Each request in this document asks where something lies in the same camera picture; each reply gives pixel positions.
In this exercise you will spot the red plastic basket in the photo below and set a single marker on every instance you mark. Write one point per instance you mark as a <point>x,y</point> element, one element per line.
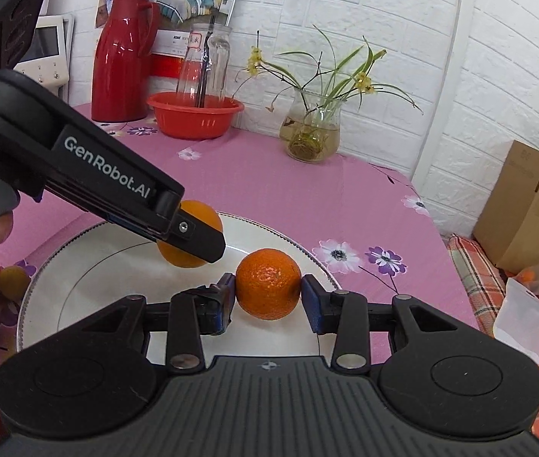
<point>178,120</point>

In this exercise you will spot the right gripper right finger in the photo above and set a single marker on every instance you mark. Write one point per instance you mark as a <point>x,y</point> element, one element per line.
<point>350,318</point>

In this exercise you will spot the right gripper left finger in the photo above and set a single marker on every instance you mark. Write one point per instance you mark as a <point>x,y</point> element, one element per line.
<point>205,310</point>

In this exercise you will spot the brown cardboard box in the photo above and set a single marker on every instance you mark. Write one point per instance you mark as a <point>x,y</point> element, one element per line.
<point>508,227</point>

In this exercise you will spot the pink floral tablecloth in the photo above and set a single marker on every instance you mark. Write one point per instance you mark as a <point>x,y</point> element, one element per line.
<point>365,224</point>

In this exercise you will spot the smooth orange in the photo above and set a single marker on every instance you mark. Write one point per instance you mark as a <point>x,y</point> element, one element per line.
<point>195,209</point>

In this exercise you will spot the clear glass pitcher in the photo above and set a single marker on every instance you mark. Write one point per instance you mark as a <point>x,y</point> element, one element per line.
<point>203,73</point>

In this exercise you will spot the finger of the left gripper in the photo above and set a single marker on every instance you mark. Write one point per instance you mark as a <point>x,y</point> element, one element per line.
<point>192,241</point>

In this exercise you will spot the white plastic bag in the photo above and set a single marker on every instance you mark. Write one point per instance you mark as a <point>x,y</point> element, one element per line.
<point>517,322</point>

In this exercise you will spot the red thermos jug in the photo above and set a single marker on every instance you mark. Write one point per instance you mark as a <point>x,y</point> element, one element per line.
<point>122,62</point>

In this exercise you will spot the glass vase with plant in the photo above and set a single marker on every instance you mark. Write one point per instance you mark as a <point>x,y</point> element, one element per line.
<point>311,129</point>

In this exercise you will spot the plaid cloth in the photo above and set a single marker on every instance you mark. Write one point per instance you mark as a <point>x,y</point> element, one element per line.
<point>484,284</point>

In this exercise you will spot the white water dispenser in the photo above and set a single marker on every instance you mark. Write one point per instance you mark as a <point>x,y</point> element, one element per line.
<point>48,58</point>

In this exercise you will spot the textured mandarin orange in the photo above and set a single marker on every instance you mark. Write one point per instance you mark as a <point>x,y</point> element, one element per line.
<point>268,284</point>

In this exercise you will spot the small brown longan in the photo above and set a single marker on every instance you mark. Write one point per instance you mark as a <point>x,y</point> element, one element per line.
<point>14,282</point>

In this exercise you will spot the white ceramic plate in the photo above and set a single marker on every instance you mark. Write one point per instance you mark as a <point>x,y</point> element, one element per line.
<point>106,263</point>

